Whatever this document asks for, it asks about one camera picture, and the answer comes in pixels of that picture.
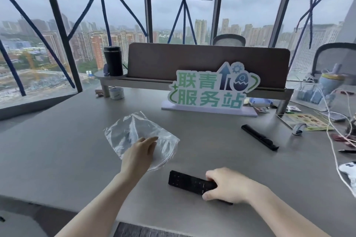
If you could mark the person's left hand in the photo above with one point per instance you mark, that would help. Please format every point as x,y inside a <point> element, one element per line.
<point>137,156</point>

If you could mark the person's right hand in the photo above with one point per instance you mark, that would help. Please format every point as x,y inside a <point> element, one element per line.
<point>232,186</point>

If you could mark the person's left fingers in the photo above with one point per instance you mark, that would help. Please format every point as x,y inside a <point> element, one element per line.
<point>148,143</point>

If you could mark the person's right thumb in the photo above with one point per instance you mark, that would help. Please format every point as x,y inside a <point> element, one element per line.
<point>210,194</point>

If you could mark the clear plastic bag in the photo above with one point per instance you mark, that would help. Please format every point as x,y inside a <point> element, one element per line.
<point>130,131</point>

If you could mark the black remote control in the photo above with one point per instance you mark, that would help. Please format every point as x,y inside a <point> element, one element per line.
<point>186,181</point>

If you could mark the person's left forearm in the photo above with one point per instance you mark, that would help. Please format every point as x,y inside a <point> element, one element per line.
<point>105,203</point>

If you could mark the person's right forearm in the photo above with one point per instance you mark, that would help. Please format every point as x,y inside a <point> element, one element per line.
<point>283,211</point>

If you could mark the white tape roll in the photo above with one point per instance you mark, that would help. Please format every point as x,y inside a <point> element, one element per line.
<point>116,93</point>

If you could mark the grey desk riser shelf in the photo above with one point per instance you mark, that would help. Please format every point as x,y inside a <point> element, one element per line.
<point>144,83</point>

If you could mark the dark keyboard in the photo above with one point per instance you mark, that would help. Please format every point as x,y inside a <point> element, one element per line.
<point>150,230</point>

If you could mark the slim black bar device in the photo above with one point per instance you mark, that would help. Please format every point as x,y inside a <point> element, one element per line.
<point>258,136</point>

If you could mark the green and white cutout sign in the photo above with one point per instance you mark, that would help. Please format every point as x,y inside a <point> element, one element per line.
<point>207,95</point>

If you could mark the small blue bottle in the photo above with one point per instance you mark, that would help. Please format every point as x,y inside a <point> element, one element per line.
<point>106,70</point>

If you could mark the black insulated tumbler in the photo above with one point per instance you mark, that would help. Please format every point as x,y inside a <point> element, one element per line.
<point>113,60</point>

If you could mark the brown desk divider panel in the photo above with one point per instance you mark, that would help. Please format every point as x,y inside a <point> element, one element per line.
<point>200,59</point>

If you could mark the blue plastic packet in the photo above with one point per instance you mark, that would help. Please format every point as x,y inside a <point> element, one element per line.
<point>260,102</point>

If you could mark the yellow green printed leaflet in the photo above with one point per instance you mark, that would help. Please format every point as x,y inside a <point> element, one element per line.
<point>306,121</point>

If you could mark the grey mesh chair headrest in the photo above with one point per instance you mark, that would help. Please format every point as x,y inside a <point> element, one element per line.
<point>229,40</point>

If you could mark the white game controller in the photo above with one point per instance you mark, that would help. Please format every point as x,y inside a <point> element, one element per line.
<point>349,171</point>

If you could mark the clear bag of blue packets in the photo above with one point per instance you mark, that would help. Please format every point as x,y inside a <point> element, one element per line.
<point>308,93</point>

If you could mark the black pen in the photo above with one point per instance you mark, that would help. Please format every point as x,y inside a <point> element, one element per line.
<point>347,151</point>

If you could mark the light blue lidded cup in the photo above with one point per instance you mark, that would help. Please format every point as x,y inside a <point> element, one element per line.
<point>331,82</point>

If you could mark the black mesh office chair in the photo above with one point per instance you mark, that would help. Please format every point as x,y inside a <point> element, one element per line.
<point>331,55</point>

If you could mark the dark window frame post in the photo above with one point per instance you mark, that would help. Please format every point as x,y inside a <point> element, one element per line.
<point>217,3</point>
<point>62,31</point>
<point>148,6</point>
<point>283,6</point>

